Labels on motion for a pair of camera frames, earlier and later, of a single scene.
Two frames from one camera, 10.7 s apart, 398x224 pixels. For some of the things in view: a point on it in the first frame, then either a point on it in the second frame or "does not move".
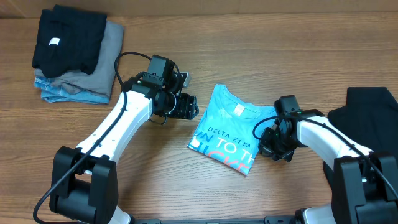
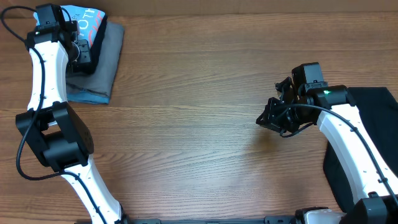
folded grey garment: (100, 81) does not move
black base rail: (267, 220) does not move
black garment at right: (369, 118) does not move
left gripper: (187, 102) -> (86, 55)
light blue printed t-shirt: (228, 133) -> (89, 21)
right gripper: (270, 148) -> (278, 109)
